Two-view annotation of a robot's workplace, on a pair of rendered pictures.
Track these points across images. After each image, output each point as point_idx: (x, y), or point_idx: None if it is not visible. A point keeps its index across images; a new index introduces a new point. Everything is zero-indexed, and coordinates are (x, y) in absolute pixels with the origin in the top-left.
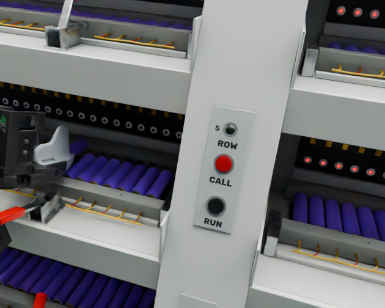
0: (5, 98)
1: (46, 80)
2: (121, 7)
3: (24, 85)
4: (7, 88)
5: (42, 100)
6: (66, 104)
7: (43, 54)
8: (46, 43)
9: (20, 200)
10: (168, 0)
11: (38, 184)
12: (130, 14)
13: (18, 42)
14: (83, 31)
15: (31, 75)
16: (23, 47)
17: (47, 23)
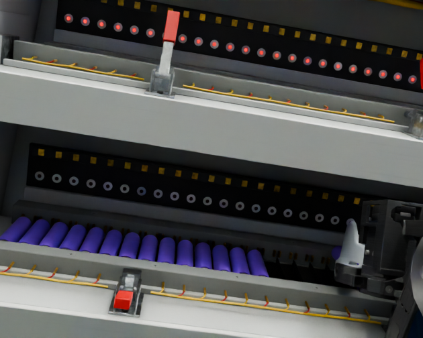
0: (209, 196)
1: (417, 176)
2: (365, 92)
3: (384, 181)
4: (217, 184)
5: (266, 199)
6: (301, 204)
7: None
8: (399, 134)
9: (354, 328)
10: (417, 89)
11: (365, 306)
12: (388, 102)
13: (379, 132)
14: (401, 121)
15: (400, 170)
16: (403, 139)
17: (357, 109)
